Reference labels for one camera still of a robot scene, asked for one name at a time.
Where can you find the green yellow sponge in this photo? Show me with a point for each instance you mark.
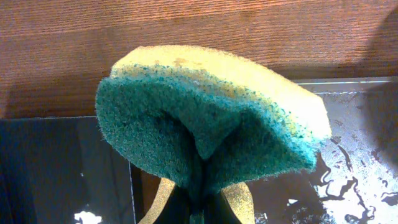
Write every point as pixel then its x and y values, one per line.
pixel 207 122

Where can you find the black small tray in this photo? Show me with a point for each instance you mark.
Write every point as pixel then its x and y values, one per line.
pixel 62 171

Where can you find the brown large tray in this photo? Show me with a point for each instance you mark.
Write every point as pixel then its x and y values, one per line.
pixel 356 176

